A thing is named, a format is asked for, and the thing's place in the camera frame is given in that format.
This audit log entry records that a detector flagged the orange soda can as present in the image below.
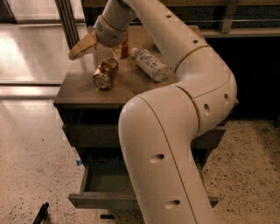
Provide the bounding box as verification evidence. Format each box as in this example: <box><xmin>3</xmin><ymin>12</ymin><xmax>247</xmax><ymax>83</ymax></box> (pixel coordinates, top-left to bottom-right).
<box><xmin>93</xmin><ymin>58</ymin><xmax>119</xmax><ymax>89</ymax></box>

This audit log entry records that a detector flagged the black object on floor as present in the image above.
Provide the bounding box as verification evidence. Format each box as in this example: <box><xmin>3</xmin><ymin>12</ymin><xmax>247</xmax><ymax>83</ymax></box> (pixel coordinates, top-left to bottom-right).
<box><xmin>32</xmin><ymin>202</ymin><xmax>49</xmax><ymax>224</ymax></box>

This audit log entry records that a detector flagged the brown wooden drawer cabinet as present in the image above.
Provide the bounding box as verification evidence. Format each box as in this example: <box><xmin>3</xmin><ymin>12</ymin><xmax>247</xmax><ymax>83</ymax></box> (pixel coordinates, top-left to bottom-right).
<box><xmin>52</xmin><ymin>24</ymin><xmax>239</xmax><ymax>224</ymax></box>

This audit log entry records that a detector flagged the open middle drawer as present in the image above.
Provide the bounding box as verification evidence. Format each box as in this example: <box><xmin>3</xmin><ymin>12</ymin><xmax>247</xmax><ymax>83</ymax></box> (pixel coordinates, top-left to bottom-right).
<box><xmin>67</xmin><ymin>157</ymin><xmax>220</xmax><ymax>212</ymax></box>

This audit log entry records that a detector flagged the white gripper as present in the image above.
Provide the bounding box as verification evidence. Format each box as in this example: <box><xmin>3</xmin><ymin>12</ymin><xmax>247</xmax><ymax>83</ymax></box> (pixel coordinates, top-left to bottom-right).
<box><xmin>68</xmin><ymin>15</ymin><xmax>127</xmax><ymax>60</ymax></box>

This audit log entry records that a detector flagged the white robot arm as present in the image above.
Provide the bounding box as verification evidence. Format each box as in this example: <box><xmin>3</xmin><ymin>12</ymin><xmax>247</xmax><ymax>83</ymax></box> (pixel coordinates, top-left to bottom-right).
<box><xmin>69</xmin><ymin>0</ymin><xmax>237</xmax><ymax>224</ymax></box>

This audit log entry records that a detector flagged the small black floor marker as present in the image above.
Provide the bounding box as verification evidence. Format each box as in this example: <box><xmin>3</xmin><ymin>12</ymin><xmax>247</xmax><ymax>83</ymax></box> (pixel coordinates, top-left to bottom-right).
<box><xmin>100</xmin><ymin>214</ymin><xmax>115</xmax><ymax>220</ymax></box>

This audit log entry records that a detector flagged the clear plastic water bottle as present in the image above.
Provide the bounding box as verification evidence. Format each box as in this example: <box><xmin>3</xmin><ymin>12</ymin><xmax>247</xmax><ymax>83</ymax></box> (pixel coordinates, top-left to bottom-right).
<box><xmin>131</xmin><ymin>48</ymin><xmax>168</xmax><ymax>82</ymax></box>

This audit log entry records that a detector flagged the red cola can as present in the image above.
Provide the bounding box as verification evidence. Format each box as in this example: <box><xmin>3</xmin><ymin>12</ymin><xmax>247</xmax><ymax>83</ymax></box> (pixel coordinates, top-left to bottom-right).
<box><xmin>120</xmin><ymin>37</ymin><xmax>129</xmax><ymax>58</ymax></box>

